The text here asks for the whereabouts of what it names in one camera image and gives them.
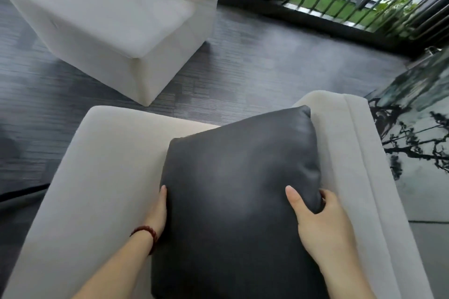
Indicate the person's left hand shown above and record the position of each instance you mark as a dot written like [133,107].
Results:
[158,214]

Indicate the person's right hand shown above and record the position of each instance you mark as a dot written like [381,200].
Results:
[324,230]

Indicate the person's right thumb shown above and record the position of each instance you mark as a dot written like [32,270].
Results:
[298,204]

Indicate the person's left thumb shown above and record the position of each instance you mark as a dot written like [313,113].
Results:
[161,200]

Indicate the dark grey leather cushion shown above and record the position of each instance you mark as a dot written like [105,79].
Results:
[238,211]

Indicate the person's right forearm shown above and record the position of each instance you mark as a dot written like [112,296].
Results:
[345,279]

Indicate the person's left forearm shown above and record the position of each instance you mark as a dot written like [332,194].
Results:
[117,265]

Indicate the beige fabric armchair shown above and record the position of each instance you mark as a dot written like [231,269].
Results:
[105,183]

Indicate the black and white patterned rug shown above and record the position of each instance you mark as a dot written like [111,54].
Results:
[417,141]

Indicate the white fabric armchair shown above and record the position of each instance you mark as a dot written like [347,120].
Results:
[112,18]

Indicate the green plant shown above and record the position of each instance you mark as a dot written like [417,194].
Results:
[394,15]

